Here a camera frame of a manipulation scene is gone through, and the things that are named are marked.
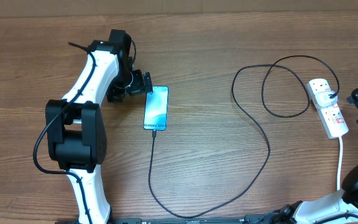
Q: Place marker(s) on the Galaxy S24 smartphone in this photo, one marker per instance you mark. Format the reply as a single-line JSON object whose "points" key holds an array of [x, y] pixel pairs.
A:
{"points": [[156, 105]]}

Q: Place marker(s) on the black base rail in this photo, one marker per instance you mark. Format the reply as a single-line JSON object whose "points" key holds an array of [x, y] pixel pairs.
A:
{"points": [[252, 219]]}

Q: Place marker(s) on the white charger plug adapter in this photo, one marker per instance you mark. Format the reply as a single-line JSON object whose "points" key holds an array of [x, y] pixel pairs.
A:
{"points": [[325, 99]]}

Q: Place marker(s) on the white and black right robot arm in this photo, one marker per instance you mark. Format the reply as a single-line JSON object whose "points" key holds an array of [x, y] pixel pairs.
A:
{"points": [[340, 206]]}

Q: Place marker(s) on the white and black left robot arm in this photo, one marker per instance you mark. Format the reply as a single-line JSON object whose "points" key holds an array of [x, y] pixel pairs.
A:
{"points": [[75, 131]]}

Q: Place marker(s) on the white power strip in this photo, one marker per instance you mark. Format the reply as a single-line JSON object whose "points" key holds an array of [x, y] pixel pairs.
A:
{"points": [[331, 116]]}

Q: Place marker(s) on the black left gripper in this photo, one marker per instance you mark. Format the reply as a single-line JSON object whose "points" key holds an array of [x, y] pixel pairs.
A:
{"points": [[138, 86]]}

